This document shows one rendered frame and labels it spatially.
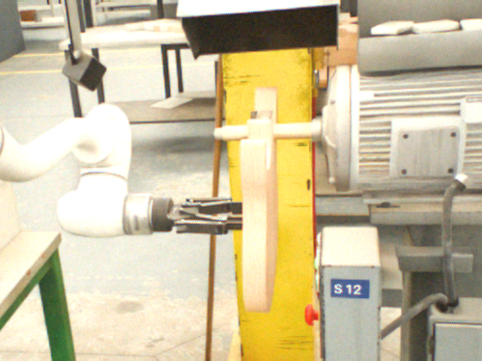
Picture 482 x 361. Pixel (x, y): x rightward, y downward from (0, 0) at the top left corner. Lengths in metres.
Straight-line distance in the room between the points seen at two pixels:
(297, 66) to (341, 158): 1.01
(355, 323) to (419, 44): 0.51
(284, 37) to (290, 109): 0.80
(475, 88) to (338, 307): 0.46
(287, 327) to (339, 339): 1.44
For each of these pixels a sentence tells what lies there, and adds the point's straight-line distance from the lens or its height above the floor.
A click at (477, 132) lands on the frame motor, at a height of 1.27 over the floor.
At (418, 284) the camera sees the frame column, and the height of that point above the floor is 0.95.
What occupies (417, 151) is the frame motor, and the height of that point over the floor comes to 1.25.
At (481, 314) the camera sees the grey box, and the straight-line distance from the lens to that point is 1.54.
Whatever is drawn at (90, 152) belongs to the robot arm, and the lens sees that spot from 1.54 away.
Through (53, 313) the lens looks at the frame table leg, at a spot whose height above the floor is 0.72.
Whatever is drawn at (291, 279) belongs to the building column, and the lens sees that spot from 2.66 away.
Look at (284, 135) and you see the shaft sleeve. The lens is 1.53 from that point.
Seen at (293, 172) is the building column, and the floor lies 0.85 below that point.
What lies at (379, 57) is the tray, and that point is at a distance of 1.43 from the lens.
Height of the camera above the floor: 1.68
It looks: 23 degrees down
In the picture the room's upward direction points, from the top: 6 degrees counter-clockwise
